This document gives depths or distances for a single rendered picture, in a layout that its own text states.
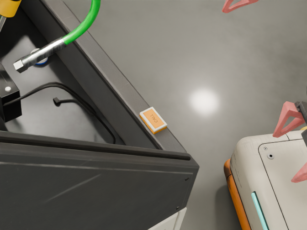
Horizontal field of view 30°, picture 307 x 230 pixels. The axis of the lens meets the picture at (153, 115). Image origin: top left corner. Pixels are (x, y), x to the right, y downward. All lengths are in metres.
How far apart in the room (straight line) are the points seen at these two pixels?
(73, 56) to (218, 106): 1.21
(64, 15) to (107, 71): 0.18
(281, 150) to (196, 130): 0.45
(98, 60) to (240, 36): 1.57
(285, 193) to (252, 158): 0.16
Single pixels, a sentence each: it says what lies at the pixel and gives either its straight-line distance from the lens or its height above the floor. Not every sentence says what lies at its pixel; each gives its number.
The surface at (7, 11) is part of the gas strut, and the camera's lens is 0.54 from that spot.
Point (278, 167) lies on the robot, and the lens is 1.94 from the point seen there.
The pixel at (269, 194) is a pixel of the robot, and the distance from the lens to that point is 1.87.
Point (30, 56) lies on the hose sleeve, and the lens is 0.95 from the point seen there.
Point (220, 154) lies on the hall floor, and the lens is 2.25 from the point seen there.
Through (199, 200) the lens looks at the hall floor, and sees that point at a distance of 2.13.
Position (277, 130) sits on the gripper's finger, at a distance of 1.07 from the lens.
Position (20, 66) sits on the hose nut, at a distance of 0.96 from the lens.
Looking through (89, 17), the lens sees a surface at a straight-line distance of 0.90.
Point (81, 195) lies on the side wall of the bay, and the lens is 0.85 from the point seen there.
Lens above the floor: 1.83
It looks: 53 degrees down
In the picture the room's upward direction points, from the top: 11 degrees clockwise
